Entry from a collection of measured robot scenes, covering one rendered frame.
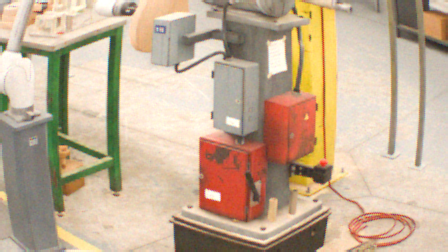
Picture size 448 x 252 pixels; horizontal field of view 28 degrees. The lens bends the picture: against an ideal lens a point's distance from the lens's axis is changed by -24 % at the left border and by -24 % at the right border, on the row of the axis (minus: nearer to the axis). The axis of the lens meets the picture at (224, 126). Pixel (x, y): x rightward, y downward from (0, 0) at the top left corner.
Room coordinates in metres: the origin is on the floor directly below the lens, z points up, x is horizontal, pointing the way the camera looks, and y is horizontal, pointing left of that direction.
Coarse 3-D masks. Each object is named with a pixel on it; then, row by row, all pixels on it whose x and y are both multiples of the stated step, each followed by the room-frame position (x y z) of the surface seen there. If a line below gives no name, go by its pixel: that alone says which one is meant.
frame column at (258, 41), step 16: (240, 32) 4.25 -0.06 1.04; (256, 32) 4.20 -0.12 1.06; (272, 32) 4.21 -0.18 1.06; (288, 32) 4.31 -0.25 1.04; (240, 48) 4.25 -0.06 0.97; (256, 48) 4.20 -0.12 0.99; (272, 48) 4.21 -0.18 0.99; (288, 48) 4.31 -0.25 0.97; (272, 64) 4.21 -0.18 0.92; (288, 64) 4.30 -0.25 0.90; (272, 80) 4.22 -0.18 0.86; (288, 80) 4.30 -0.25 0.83; (272, 96) 4.22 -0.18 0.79; (272, 176) 4.23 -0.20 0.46; (288, 176) 4.33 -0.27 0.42; (272, 192) 4.23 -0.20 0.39; (288, 192) 4.31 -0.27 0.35
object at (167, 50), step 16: (176, 16) 4.23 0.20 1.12; (192, 16) 4.25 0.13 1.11; (160, 32) 4.18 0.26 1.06; (176, 32) 4.18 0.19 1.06; (160, 48) 4.18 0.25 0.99; (176, 48) 4.18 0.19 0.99; (192, 48) 4.26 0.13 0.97; (160, 64) 4.17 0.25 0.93; (176, 64) 4.25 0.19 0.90; (192, 64) 4.25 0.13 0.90
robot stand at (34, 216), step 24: (0, 120) 4.17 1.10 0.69; (24, 120) 4.14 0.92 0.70; (48, 120) 4.20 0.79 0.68; (24, 144) 4.09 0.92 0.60; (24, 168) 4.08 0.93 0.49; (48, 168) 4.22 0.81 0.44; (24, 192) 4.07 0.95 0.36; (48, 192) 4.19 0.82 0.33; (24, 216) 4.07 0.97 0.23; (48, 216) 4.17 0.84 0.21; (24, 240) 4.10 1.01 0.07; (48, 240) 4.15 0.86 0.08
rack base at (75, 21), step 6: (66, 12) 5.02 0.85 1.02; (84, 12) 4.98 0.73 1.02; (90, 12) 5.03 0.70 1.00; (60, 18) 4.98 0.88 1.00; (66, 18) 4.94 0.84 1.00; (72, 18) 4.91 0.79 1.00; (78, 18) 4.95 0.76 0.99; (84, 18) 4.99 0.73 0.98; (90, 18) 5.03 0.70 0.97; (48, 24) 5.04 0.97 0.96; (66, 24) 4.94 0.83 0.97; (72, 24) 4.91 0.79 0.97; (78, 24) 4.95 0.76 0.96; (84, 24) 4.99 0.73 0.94; (72, 30) 4.91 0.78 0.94
